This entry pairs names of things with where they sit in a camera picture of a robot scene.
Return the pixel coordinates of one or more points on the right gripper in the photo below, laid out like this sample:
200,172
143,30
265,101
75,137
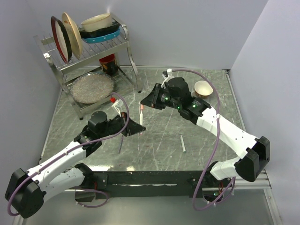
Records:
152,100

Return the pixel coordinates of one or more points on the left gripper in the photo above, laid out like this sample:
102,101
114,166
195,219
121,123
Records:
132,128

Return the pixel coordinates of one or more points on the pink marker pen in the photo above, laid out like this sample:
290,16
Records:
141,120

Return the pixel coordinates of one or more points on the green marker pen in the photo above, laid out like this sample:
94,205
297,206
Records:
182,143

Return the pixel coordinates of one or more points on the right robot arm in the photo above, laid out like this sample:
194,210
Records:
253,153

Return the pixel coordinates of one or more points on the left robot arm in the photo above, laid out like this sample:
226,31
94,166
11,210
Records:
28,190

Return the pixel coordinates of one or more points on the purple pen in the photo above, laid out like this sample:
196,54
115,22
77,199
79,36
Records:
120,145

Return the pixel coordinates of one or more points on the small cream bowl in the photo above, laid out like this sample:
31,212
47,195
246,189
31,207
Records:
202,89

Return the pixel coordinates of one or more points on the steel dish rack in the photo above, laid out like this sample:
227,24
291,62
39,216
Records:
91,53

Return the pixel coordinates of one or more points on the red black cup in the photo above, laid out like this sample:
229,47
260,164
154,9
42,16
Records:
109,64

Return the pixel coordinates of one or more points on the clear glass plate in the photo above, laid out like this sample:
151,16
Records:
92,87

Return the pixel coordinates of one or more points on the black base bar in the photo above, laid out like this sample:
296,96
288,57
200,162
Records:
143,183

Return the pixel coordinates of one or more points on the black tray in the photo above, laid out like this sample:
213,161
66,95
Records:
100,32

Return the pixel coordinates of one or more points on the blue dotted dish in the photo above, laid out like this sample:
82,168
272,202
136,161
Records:
102,38

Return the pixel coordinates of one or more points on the cream bowl on rack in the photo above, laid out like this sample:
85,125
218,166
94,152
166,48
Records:
97,22

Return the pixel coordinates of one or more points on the beige plate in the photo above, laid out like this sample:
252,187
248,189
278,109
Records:
73,34

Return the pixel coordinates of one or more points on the red black rimmed plate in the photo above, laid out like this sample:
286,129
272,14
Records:
61,39

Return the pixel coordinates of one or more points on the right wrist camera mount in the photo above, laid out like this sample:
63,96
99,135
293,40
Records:
167,75

